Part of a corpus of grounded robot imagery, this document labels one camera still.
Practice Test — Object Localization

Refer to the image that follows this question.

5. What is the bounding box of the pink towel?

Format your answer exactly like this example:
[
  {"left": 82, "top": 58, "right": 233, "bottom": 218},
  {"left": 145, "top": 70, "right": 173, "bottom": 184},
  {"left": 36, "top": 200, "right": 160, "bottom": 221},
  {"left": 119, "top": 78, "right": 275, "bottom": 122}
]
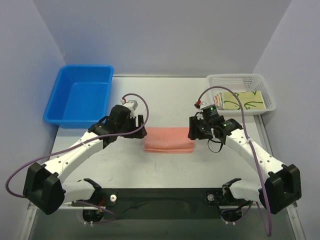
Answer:
[{"left": 144, "top": 127, "right": 195, "bottom": 154}]

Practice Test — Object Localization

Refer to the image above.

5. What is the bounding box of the orange lion print towel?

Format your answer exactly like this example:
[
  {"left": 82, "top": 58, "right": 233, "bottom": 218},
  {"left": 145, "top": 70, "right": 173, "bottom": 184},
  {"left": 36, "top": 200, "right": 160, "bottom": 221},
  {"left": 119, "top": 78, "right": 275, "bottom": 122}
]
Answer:
[{"left": 213, "top": 92, "right": 224, "bottom": 110}]

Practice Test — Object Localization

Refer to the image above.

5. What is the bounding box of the cream green patterned towel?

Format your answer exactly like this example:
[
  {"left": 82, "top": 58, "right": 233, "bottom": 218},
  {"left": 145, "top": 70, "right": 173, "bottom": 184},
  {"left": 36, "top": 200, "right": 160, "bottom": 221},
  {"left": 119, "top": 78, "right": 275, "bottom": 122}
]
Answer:
[{"left": 221, "top": 90, "right": 266, "bottom": 111}]

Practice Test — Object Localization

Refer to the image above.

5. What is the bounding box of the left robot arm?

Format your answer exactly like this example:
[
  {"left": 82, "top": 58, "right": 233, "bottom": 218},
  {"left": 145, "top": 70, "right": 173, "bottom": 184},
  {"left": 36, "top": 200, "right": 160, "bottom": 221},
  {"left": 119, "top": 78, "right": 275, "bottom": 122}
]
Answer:
[{"left": 23, "top": 100, "right": 147, "bottom": 215}]

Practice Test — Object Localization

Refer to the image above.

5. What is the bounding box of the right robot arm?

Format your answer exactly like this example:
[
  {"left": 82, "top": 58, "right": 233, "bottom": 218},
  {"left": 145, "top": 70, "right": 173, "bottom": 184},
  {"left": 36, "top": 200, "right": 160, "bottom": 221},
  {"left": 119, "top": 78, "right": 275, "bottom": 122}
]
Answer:
[{"left": 188, "top": 116, "right": 302, "bottom": 215}]

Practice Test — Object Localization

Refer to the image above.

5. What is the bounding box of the blue plastic bin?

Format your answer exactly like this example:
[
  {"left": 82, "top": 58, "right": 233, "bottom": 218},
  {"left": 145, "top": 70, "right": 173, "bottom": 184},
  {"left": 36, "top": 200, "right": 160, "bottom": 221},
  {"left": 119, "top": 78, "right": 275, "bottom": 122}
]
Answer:
[{"left": 43, "top": 64, "right": 114, "bottom": 129}]

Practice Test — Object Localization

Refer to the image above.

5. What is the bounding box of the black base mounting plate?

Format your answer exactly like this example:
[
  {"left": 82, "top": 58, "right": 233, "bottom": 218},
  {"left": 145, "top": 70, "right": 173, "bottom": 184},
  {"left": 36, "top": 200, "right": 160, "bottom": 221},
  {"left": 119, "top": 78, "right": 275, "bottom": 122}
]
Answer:
[{"left": 71, "top": 188, "right": 249, "bottom": 223}]

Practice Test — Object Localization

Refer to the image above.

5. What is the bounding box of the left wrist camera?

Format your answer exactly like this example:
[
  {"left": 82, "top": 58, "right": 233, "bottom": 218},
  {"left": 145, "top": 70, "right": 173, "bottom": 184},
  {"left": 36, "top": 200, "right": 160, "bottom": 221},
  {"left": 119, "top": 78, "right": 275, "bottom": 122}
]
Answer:
[{"left": 120, "top": 98, "right": 138, "bottom": 112}]

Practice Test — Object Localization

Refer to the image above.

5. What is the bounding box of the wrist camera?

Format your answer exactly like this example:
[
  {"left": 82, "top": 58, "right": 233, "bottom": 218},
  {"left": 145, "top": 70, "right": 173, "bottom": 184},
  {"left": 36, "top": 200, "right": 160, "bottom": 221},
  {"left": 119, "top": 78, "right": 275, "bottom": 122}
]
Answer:
[
  {"left": 194, "top": 100, "right": 220, "bottom": 123},
  {"left": 120, "top": 98, "right": 138, "bottom": 112}
]

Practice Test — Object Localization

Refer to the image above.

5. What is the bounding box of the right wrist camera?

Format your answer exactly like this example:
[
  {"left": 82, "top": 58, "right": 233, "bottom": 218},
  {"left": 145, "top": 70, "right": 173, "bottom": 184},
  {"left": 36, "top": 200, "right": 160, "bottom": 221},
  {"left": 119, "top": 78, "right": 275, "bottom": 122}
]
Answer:
[{"left": 194, "top": 100, "right": 220, "bottom": 123}]

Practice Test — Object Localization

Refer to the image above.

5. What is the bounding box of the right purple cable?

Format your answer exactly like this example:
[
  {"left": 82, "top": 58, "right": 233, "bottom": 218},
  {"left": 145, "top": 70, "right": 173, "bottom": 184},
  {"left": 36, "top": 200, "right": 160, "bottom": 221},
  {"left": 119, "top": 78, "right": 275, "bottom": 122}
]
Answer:
[{"left": 198, "top": 86, "right": 273, "bottom": 237}]

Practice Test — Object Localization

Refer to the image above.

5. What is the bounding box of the purple cable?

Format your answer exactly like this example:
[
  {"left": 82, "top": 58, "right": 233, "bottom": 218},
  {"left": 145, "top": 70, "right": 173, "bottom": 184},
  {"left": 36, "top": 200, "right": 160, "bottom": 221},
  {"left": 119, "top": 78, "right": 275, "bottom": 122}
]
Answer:
[
  {"left": 198, "top": 86, "right": 273, "bottom": 237},
  {"left": 5, "top": 93, "right": 150, "bottom": 223}
]

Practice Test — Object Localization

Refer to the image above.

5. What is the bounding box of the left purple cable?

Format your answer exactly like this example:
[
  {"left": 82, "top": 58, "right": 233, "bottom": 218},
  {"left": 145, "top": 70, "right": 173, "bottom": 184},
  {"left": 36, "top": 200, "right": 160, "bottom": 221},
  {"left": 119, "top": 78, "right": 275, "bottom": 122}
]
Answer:
[{"left": 5, "top": 93, "right": 150, "bottom": 223}]

